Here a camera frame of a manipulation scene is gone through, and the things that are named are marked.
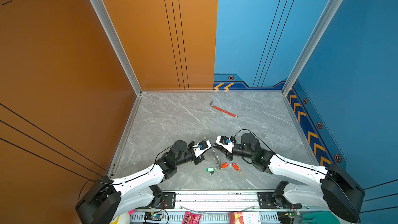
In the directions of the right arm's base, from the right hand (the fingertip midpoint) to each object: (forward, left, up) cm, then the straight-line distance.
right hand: (214, 144), depth 77 cm
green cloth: (-29, -44, -13) cm, 54 cm away
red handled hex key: (+32, -11, -15) cm, 37 cm away
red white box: (-29, -12, -12) cm, 34 cm away
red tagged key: (-7, -13, -15) cm, 21 cm away
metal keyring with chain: (-4, -2, -14) cm, 15 cm away
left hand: (0, +3, -1) cm, 3 cm away
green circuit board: (-28, +29, -15) cm, 43 cm away
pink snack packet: (-29, +11, -14) cm, 34 cm away
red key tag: (-5, -6, -15) cm, 17 cm away
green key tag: (-8, +2, -15) cm, 17 cm away
